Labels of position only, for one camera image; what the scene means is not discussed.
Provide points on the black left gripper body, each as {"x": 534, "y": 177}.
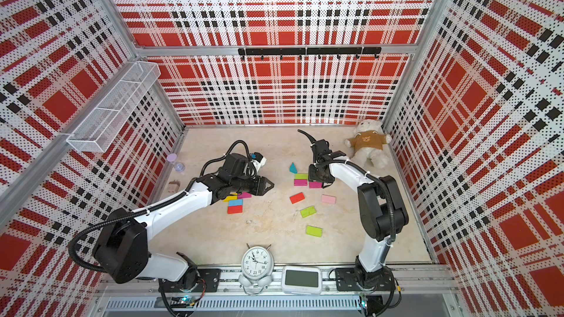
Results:
{"x": 244, "y": 183}

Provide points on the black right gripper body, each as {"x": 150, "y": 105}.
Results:
{"x": 314, "y": 175}

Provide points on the yellow rectangular block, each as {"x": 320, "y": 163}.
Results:
{"x": 231, "y": 198}

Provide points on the magenta rectangular block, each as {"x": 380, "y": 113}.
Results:
{"x": 244, "y": 195}

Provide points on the light green block top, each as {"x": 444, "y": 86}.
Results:
{"x": 301, "y": 176}

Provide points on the light green block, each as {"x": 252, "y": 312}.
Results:
{"x": 314, "y": 231}
{"x": 301, "y": 176}
{"x": 307, "y": 212}

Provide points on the blue rectangular block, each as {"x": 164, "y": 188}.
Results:
{"x": 238, "y": 202}

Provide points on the teal triangle block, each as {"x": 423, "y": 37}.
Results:
{"x": 293, "y": 169}

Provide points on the red block front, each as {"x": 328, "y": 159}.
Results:
{"x": 235, "y": 209}

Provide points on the red block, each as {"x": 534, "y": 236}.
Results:
{"x": 297, "y": 198}
{"x": 235, "y": 209}

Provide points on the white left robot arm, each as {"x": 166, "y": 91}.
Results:
{"x": 119, "y": 246}

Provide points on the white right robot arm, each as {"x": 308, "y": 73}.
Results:
{"x": 381, "y": 207}

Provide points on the pink block right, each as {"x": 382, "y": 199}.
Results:
{"x": 327, "y": 199}

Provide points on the white teddy bear brown shirt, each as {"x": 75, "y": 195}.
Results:
{"x": 368, "y": 143}

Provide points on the purple sand hourglass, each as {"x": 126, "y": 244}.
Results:
{"x": 178, "y": 166}

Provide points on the light green block front right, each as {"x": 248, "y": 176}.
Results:
{"x": 314, "y": 231}

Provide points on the white twin-bell alarm clock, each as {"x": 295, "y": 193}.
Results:
{"x": 257, "y": 267}

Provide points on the white digital clock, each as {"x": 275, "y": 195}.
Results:
{"x": 302, "y": 280}

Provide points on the black wall hook rail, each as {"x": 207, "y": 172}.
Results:
{"x": 315, "y": 51}

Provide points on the white wire mesh basket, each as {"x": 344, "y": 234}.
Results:
{"x": 99, "y": 129}

